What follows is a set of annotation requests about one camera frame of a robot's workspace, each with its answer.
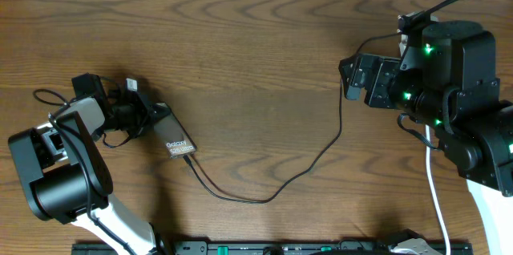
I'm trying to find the Galaxy S25 Ultra smartphone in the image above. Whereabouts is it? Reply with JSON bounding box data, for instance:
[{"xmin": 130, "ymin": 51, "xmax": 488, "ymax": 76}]
[{"xmin": 153, "ymin": 112, "xmax": 197, "ymax": 158}]

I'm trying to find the black USB charging cable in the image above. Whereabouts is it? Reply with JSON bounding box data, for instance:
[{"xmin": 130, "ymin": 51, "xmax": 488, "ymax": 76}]
[{"xmin": 182, "ymin": 32, "xmax": 402, "ymax": 204}]

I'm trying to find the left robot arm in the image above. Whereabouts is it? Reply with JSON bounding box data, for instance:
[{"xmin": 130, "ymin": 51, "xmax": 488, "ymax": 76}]
[{"xmin": 8, "ymin": 73, "xmax": 175, "ymax": 254}]

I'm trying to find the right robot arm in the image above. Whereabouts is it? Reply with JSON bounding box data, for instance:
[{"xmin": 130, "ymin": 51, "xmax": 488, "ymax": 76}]
[{"xmin": 339, "ymin": 21, "xmax": 512, "ymax": 254}]

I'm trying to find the white USB charger adapter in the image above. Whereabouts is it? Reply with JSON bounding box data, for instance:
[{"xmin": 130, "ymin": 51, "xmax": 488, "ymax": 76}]
[{"xmin": 398, "ymin": 34, "xmax": 409, "ymax": 57}]

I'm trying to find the white power strip cord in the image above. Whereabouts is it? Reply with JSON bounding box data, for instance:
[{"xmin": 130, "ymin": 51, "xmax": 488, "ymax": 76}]
[{"xmin": 423, "ymin": 124, "xmax": 452, "ymax": 255}]

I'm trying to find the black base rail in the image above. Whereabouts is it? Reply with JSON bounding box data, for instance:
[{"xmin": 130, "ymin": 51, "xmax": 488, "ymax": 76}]
[{"xmin": 71, "ymin": 229, "xmax": 474, "ymax": 255}]

